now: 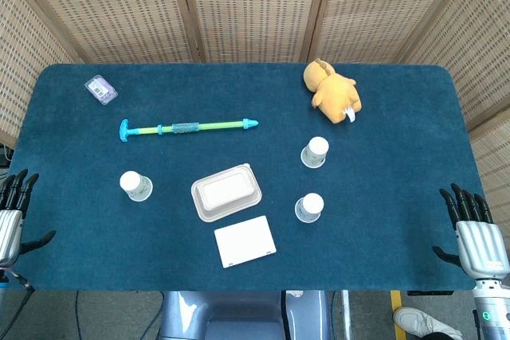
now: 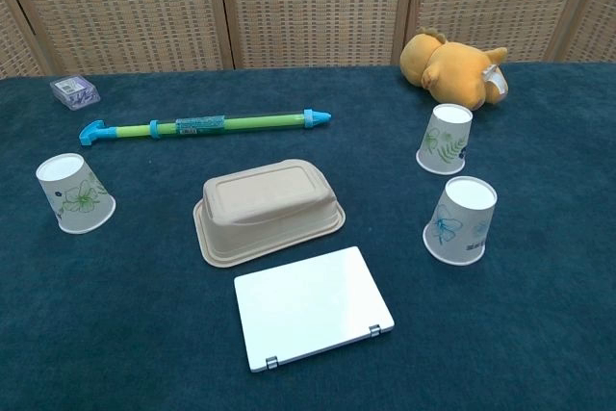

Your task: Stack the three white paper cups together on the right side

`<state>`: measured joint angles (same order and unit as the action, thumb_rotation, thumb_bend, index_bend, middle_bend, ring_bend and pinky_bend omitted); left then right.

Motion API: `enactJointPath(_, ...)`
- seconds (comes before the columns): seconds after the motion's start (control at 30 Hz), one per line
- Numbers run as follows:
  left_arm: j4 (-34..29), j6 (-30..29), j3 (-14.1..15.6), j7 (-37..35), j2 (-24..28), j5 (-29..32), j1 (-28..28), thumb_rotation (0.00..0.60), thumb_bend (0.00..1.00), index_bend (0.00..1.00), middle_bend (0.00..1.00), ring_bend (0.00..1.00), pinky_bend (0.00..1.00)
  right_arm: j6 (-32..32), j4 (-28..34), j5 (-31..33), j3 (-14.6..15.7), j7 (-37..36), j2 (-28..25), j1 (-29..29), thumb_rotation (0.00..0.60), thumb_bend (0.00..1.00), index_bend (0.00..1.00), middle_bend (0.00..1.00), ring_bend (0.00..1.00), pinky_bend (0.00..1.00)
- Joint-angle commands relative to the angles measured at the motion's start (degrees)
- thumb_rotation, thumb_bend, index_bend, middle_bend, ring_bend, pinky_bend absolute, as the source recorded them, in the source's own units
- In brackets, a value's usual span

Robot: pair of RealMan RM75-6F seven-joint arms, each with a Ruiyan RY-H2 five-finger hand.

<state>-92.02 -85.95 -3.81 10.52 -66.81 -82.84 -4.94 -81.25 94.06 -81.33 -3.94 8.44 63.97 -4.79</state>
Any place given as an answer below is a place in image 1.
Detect woven bamboo folding screen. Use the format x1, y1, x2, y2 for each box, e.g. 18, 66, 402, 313
0, 0, 510, 205

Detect clear plastic box purple contents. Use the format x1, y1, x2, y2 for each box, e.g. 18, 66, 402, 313
84, 74, 119, 107

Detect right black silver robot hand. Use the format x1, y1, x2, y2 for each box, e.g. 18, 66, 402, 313
433, 183, 510, 280

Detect black left hand cable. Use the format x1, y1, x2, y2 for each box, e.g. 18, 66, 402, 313
0, 270, 36, 306

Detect dark blue felt table cover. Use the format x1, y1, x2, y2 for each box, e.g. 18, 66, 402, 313
7, 61, 484, 293

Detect metal table leg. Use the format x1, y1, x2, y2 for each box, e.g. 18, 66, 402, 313
340, 290, 352, 340

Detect white shoe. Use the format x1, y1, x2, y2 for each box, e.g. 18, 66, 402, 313
393, 307, 465, 340

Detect paper cup blue flower print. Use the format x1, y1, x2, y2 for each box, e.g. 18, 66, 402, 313
294, 192, 325, 224

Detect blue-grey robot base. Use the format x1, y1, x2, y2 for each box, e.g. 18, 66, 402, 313
159, 290, 334, 340

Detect yellow plush toy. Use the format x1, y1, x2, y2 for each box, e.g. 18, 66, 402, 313
303, 57, 363, 125

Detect paper cup green flower print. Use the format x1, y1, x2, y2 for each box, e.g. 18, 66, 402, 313
119, 170, 154, 202

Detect paper cup green fern print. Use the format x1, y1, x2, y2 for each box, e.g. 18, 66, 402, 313
300, 136, 330, 169

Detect green blue toy water pump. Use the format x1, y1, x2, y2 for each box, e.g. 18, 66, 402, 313
118, 117, 260, 143

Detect white flat hinged case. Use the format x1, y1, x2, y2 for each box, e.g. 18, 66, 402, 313
214, 215, 277, 269

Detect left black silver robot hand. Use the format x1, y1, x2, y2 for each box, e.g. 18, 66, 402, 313
0, 169, 57, 268

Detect beige pulp food container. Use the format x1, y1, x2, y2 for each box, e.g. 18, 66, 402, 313
190, 162, 263, 223

